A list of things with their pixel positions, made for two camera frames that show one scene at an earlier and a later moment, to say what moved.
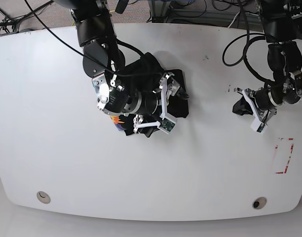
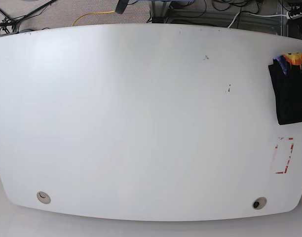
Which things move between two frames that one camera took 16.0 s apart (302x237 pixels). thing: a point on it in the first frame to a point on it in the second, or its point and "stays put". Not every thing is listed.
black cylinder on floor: (121, 6) stays put
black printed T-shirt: (146, 72) to (290, 75)
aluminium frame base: (160, 10) stays put
